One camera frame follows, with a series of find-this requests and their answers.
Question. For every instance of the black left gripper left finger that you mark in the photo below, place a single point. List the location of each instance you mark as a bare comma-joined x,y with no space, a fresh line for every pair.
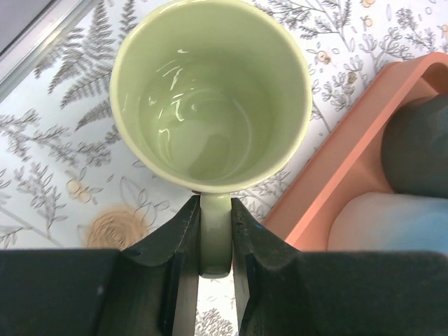
149,288

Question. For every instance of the green ceramic mug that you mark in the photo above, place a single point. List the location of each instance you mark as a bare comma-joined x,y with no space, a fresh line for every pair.
214,96

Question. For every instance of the floral tablecloth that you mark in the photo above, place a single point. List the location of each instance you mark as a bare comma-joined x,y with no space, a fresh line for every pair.
68,180

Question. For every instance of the blue white gradient mug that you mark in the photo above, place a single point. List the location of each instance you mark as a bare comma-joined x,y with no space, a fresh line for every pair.
390,222

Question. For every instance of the terracotta pink tray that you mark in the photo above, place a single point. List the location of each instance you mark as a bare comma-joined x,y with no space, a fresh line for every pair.
348,163

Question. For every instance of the dark grey mug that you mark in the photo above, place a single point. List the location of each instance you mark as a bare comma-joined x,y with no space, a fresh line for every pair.
414,148

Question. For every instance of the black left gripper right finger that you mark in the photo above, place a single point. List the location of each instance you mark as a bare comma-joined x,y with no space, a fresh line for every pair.
280,290

